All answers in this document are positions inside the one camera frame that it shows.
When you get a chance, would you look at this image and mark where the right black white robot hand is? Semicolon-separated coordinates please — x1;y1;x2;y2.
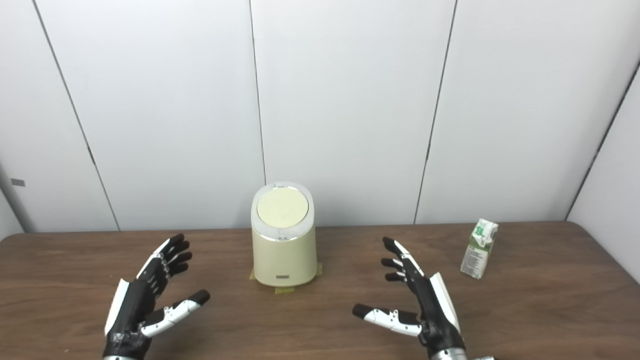
352;236;466;358

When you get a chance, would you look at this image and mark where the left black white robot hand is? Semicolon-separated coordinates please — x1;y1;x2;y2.
102;233;211;359

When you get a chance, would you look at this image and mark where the green white milk carton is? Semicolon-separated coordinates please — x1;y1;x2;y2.
460;218;499;280

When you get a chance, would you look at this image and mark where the cream-colored round bin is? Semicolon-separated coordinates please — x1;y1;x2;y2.
250;181;319;288

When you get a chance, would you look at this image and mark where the cream round bin lid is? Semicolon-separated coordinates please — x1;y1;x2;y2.
256;186;309;229

